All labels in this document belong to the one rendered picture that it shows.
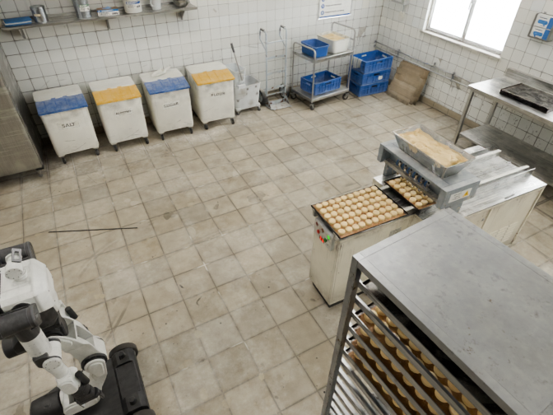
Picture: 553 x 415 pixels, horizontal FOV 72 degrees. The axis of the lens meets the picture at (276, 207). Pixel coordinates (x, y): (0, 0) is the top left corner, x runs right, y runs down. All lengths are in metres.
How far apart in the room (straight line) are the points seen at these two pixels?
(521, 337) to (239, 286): 2.61
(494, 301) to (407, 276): 0.25
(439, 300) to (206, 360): 2.22
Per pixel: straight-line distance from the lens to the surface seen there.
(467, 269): 1.38
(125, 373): 3.03
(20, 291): 2.08
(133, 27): 5.80
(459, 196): 2.99
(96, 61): 5.84
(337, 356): 1.77
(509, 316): 1.31
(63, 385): 2.32
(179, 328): 3.35
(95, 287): 3.84
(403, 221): 3.09
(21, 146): 5.22
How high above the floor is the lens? 2.75
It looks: 40 degrees down
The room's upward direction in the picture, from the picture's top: 1 degrees clockwise
